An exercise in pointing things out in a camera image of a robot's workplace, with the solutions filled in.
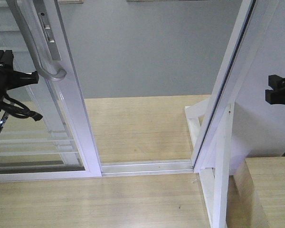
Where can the white wooden support brace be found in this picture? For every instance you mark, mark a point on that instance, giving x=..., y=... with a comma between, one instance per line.
x=214, y=180

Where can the white door frame post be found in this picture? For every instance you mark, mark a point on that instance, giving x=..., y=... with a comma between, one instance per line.
x=250, y=26

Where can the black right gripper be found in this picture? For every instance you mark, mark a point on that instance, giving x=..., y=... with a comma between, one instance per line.
x=277, y=94

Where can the light wooden box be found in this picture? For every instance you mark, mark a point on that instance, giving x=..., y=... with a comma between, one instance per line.
x=261, y=186

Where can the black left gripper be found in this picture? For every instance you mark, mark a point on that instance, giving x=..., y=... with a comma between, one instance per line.
x=10, y=79

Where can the grey metal door handle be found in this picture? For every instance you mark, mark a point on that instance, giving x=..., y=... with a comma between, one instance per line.
x=31, y=44

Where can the white framed sliding glass door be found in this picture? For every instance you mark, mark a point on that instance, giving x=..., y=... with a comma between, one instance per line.
x=71, y=107

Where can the aluminium door floor track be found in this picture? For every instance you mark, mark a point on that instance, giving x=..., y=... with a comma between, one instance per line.
x=133, y=168

